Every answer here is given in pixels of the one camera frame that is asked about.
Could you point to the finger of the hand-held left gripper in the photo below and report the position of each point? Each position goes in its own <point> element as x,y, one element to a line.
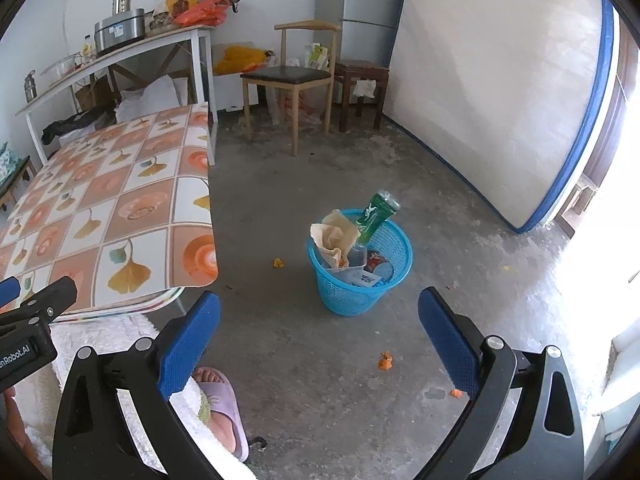
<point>52,292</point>
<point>7,290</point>

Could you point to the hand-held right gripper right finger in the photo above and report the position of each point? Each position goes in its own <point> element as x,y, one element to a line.
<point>445,340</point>

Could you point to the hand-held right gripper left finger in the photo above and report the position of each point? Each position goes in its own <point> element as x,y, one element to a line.
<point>192,340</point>

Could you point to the silver toothpaste box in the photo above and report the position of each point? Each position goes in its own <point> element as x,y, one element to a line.
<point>367,278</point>

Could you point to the blue plastic basket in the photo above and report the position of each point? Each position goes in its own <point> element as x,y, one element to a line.
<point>350,295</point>

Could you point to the red snack cup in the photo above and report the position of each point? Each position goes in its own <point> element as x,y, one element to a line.
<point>374,260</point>

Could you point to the clear plastic container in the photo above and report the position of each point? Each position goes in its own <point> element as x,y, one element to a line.
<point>355,257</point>

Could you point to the green plastic bottle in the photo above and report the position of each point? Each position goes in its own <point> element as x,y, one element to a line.
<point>375,215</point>

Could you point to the beige paper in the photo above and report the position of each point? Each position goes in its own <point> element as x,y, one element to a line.
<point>335,232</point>

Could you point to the person's left forearm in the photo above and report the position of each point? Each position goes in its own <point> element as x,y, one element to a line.
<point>15,425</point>

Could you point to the person's foot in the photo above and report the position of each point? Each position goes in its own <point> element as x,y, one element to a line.
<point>210,376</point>

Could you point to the purple slipper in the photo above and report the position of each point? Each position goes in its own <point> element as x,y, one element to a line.
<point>220,400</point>

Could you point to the ginkgo patterned tablecloth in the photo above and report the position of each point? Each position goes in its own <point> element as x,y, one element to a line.
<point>100,200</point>

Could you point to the small wooden table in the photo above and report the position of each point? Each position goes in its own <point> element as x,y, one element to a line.
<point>20,170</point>

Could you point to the teal floral cloth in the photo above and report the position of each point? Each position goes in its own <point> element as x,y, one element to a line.
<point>9,160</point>

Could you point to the black bag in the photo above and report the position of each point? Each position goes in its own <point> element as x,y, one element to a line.
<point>70,125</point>

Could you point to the steel thermos bottle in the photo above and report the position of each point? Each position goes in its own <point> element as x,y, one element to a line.
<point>30,87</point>

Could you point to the brown paper bag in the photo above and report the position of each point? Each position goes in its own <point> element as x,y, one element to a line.
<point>92,92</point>

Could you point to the white sack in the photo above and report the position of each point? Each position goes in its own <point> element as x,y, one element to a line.
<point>150,97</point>

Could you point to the glass bowl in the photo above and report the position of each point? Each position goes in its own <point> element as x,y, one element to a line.
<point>60,67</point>

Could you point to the clear plastic bag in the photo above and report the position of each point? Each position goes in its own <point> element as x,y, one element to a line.
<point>300,107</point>

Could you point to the white side table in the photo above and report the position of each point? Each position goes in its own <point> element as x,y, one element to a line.
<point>125,45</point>

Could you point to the white mattress with blue edge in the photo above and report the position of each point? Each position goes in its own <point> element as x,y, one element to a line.
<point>500,85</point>

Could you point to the white cloth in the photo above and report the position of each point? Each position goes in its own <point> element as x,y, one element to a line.
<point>364,90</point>

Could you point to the silver rice cooker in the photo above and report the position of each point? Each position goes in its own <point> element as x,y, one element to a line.
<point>117,32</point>

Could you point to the wooden chair with dark seat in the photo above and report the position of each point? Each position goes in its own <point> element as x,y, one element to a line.
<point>285,75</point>

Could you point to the dark wooden stool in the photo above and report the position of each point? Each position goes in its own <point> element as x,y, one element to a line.
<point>362,67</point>

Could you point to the yellow plastic bag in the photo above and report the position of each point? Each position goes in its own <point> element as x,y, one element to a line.
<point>240,57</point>

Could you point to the round patterned tin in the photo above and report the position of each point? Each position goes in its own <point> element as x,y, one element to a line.
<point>160,21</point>

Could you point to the white and green paper bag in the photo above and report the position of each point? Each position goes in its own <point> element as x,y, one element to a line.
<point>317,57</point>

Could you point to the red plastic bag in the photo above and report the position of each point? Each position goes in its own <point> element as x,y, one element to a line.
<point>200,12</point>

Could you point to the yellow food packet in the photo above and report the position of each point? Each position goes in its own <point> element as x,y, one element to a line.
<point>182,2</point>

